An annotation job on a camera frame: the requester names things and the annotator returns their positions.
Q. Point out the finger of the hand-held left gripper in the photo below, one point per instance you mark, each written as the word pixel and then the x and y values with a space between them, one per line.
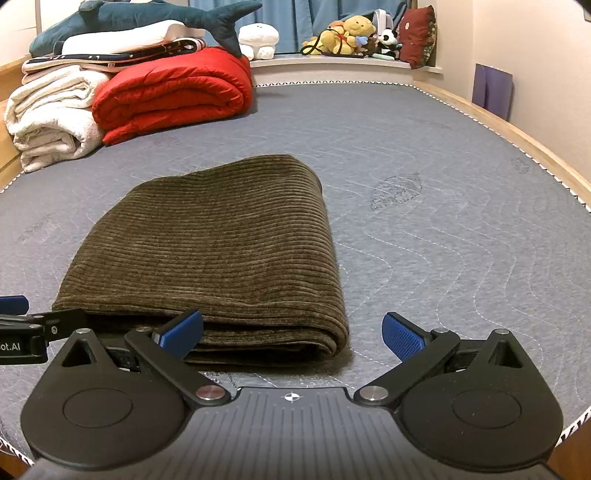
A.
pixel 60 319
pixel 13 305

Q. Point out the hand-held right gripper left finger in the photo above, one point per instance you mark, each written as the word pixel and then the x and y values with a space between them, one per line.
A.
pixel 182 333

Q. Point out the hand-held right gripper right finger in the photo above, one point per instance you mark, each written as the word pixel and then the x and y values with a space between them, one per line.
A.
pixel 402 338

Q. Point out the grey quilted mattress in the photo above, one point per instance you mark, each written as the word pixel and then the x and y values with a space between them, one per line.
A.
pixel 415 184

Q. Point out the white folded blanket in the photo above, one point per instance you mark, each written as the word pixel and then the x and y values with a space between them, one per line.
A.
pixel 51 120

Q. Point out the red folded quilt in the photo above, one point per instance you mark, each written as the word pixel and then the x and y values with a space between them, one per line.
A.
pixel 175 92

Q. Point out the purple board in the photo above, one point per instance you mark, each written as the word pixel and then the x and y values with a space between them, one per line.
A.
pixel 493 90

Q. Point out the dark patterned folded blanket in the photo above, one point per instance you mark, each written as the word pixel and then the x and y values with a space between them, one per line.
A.
pixel 106 57

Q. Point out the white window sill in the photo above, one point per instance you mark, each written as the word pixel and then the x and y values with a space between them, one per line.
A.
pixel 332 69

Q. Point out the white pillow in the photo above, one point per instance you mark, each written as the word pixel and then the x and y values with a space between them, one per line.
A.
pixel 124 41

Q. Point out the panda plush toy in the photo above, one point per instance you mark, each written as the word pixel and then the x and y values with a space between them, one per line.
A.
pixel 388 41

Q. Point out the red cushion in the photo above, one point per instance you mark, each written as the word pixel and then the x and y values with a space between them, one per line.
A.
pixel 415 37

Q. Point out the white round plush toy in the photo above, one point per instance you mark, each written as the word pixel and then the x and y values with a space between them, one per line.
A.
pixel 258 39

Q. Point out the blue shark plush toy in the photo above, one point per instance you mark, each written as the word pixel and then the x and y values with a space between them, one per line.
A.
pixel 120 14

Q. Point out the yellow bear plush toy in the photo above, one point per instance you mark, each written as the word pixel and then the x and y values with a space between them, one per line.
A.
pixel 353 30

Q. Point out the white grey bag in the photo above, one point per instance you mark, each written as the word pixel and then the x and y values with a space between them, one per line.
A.
pixel 384 19

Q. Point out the blue curtain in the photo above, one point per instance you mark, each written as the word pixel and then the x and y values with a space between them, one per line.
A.
pixel 295 23

